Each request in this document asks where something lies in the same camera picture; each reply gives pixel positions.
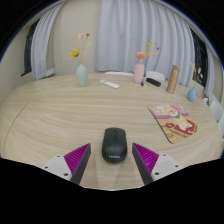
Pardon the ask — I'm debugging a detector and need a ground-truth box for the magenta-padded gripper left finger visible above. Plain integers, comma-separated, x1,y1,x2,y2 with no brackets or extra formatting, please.
42,143,92,186

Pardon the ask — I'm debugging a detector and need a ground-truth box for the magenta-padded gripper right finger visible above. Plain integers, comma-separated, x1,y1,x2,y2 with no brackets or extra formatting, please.
131,142,184,186

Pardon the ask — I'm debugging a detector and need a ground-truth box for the black computer mouse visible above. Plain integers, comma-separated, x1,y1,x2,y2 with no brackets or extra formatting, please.
101,127,128,164

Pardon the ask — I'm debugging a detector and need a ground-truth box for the blue vase with dried flowers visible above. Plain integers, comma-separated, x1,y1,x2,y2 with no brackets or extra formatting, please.
186,62,203,103

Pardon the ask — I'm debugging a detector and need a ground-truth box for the white remote control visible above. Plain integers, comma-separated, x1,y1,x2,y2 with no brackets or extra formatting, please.
100,79,120,90

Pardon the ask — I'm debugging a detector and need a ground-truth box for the tan insulated bottle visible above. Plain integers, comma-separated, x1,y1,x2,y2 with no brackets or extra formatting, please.
165,64,181,95

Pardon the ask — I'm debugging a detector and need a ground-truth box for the green vase with dried flowers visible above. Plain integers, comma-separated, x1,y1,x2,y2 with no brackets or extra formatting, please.
69,32,92,88

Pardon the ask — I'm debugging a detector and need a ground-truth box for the row of white blue chairs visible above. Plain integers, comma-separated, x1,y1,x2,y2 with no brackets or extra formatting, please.
203,94,224,138

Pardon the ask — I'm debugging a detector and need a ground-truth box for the pink vase with dried flowers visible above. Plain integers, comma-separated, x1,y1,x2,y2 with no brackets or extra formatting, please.
133,40,160,84

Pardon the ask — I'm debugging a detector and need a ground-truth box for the narrow white curtain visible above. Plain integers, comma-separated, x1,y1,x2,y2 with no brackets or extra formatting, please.
30,1,66,81
203,44,216,98

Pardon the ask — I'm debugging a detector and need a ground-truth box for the dark framed window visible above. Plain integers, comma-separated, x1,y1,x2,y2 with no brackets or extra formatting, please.
189,28,208,88
20,19,39,78

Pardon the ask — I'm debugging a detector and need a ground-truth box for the wide white curtain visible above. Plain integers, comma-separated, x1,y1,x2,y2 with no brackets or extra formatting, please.
94,0,193,87

